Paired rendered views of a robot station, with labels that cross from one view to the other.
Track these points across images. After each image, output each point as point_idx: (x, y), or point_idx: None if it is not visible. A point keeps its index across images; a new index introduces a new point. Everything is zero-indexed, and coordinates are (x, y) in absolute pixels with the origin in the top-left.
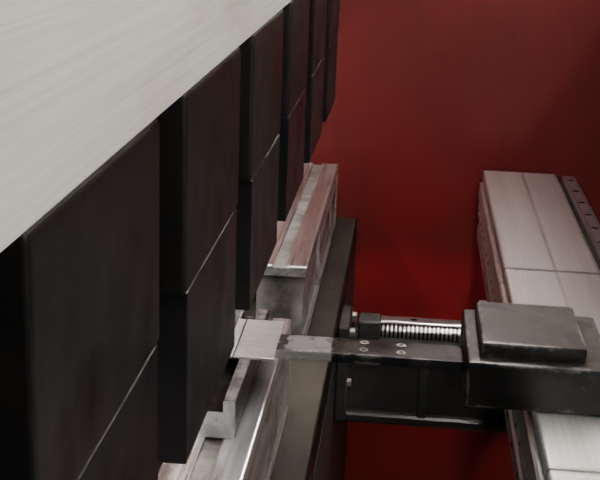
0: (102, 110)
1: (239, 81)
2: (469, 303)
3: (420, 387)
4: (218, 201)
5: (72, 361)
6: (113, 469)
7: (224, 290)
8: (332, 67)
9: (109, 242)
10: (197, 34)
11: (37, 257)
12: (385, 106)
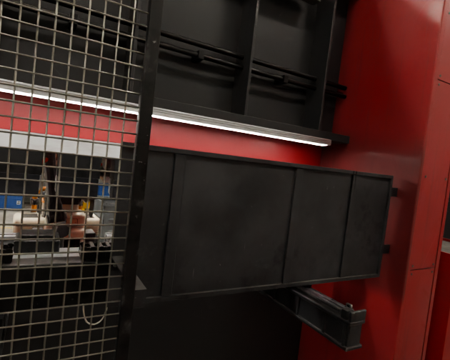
0: (16, 143)
1: (99, 161)
2: (333, 286)
3: None
4: (81, 172)
5: (3, 161)
6: (17, 178)
7: (86, 186)
8: None
9: (18, 156)
10: (66, 148)
11: None
12: None
